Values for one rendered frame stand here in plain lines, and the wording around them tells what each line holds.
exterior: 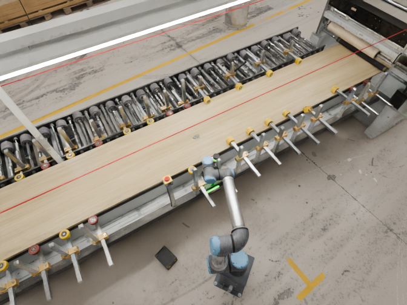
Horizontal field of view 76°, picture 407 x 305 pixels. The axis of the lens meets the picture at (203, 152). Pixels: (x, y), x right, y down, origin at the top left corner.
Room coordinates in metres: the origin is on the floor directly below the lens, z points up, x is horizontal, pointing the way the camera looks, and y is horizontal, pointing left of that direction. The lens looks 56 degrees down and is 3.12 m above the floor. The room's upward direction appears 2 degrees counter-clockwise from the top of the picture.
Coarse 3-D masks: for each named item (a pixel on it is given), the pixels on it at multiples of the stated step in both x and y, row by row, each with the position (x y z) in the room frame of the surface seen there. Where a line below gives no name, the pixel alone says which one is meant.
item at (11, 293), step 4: (8, 264) 0.49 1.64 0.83; (8, 268) 0.46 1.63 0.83; (8, 272) 0.43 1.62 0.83; (8, 276) 0.40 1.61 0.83; (12, 276) 0.41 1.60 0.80; (8, 280) 0.37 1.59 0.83; (12, 288) 0.31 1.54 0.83; (8, 292) 0.28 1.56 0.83; (12, 292) 0.28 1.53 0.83; (12, 296) 0.26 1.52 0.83; (12, 300) 0.23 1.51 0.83; (12, 304) 0.20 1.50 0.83; (16, 304) 0.20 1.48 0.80
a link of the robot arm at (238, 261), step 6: (240, 252) 0.53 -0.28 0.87; (228, 258) 0.48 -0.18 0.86; (234, 258) 0.48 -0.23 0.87; (240, 258) 0.48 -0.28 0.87; (246, 258) 0.48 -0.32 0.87; (234, 264) 0.43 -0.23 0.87; (240, 264) 0.43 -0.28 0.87; (246, 264) 0.43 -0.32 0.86; (234, 270) 0.41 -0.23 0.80; (240, 270) 0.41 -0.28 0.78
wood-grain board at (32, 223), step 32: (320, 64) 2.88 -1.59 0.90; (352, 64) 2.86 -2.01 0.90; (224, 96) 2.33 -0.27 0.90; (256, 96) 2.31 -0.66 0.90; (288, 96) 2.30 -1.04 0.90; (320, 96) 2.28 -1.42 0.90; (160, 128) 1.85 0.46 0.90; (192, 128) 1.84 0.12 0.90; (224, 128) 1.83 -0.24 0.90; (256, 128) 1.82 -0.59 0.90; (96, 160) 1.45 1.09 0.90; (128, 160) 1.44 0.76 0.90; (160, 160) 1.43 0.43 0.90; (192, 160) 1.42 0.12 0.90; (0, 192) 1.12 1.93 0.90; (32, 192) 1.11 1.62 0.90; (64, 192) 1.10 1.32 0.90; (96, 192) 1.09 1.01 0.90; (128, 192) 1.08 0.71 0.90; (0, 224) 0.81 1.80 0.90; (32, 224) 0.80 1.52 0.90; (64, 224) 0.80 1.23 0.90; (0, 256) 0.54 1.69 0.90
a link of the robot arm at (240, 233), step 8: (224, 168) 1.06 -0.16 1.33; (232, 168) 1.06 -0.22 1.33; (224, 176) 0.98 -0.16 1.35; (232, 176) 0.98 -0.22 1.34; (224, 184) 0.92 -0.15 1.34; (232, 184) 0.90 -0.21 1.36; (232, 192) 0.83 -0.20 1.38; (232, 200) 0.76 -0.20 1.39; (232, 208) 0.70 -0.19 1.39; (232, 216) 0.64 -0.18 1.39; (240, 216) 0.64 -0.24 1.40; (232, 224) 0.59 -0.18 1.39; (240, 224) 0.58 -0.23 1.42; (232, 232) 0.53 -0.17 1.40; (240, 232) 0.51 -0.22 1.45; (248, 232) 0.52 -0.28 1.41; (240, 240) 0.46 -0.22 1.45; (240, 248) 0.42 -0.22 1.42
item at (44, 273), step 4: (40, 252) 0.58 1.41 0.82; (40, 256) 0.55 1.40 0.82; (40, 260) 0.52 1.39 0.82; (40, 264) 0.48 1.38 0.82; (44, 272) 0.42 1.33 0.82; (44, 276) 0.39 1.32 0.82; (44, 280) 0.36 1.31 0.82; (44, 284) 0.33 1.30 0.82; (48, 284) 0.33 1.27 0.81; (44, 288) 0.31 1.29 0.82; (48, 288) 0.31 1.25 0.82; (48, 292) 0.28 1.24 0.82; (48, 296) 0.25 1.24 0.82; (48, 300) 0.22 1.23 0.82
